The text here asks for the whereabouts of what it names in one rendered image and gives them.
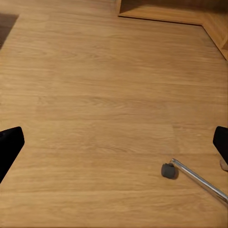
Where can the swivel chair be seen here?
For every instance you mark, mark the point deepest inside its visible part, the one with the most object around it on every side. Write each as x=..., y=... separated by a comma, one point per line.
x=168, y=170

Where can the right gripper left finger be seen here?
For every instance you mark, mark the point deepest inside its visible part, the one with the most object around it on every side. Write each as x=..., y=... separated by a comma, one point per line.
x=11, y=143

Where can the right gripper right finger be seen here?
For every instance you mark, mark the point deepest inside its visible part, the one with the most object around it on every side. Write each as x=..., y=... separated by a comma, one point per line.
x=220, y=141

